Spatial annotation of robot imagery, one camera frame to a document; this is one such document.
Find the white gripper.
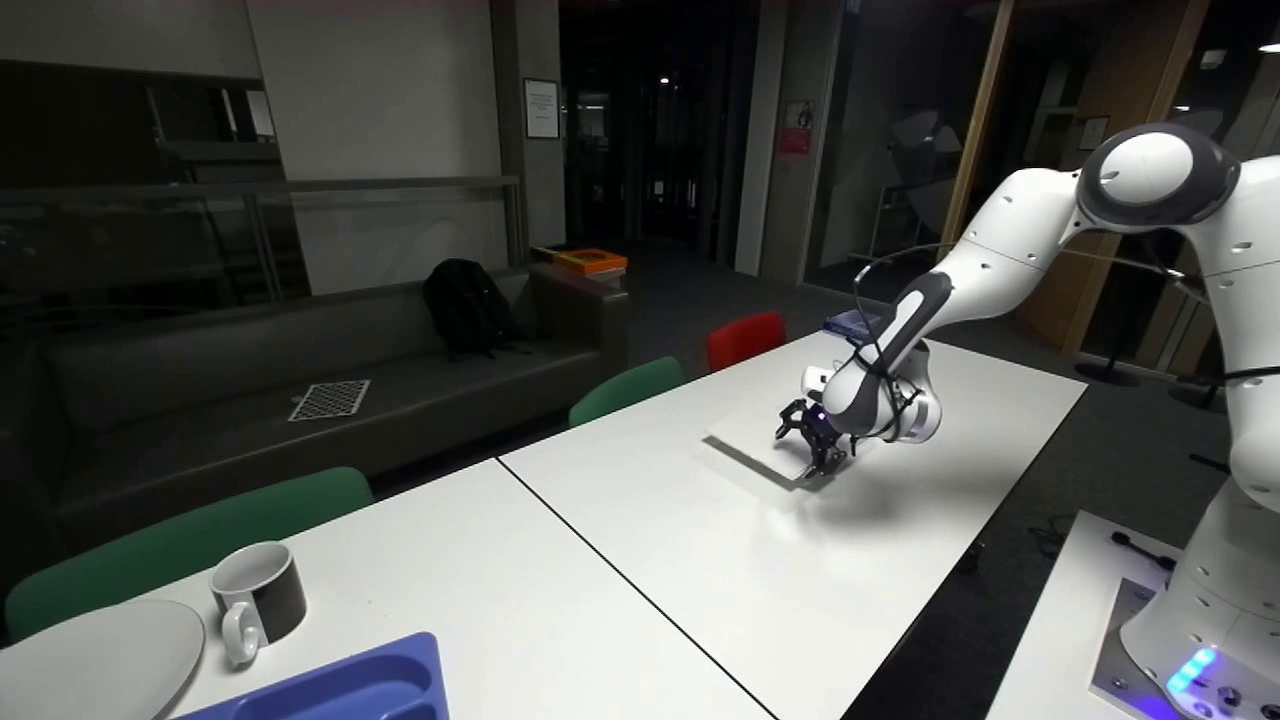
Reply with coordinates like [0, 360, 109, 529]
[776, 368, 868, 473]

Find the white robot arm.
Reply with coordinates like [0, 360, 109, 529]
[776, 125, 1280, 561]

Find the red chair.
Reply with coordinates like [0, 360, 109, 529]
[703, 313, 787, 371]

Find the green chair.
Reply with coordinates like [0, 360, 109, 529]
[5, 469, 376, 639]
[566, 357, 689, 423]

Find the orange lid bin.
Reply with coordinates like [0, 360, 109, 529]
[534, 247, 626, 357]

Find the black dumbbell-shaped tool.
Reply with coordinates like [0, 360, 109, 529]
[1106, 534, 1176, 573]

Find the black backpack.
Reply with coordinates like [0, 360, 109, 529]
[424, 262, 515, 353]

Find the paper on sofa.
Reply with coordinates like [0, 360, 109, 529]
[286, 381, 369, 423]

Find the blue plastic tray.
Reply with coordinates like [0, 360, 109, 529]
[186, 633, 450, 720]

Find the black and white mug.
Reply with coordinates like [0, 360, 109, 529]
[212, 542, 307, 671]

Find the dark grey sofa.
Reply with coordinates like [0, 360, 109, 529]
[0, 274, 624, 573]

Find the grey round plate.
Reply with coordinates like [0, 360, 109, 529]
[0, 606, 209, 720]

